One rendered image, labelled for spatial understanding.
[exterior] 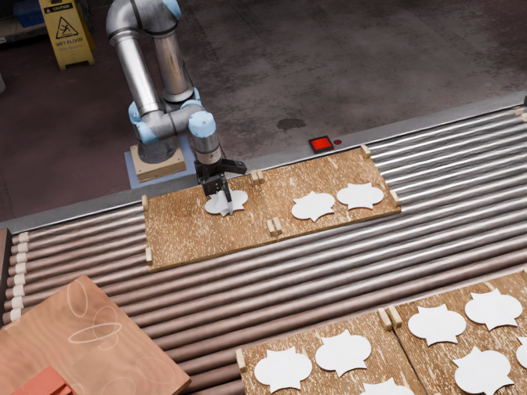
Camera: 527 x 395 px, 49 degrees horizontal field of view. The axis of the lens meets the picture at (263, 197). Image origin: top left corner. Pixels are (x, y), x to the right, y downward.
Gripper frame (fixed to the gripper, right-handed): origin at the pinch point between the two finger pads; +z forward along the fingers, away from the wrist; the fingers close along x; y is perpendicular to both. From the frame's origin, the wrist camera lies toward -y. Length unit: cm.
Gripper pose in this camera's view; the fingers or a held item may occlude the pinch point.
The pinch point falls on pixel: (226, 202)
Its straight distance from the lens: 196.2
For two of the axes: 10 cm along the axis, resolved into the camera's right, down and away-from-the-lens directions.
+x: 4.1, 5.6, -7.2
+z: 1.2, 7.5, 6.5
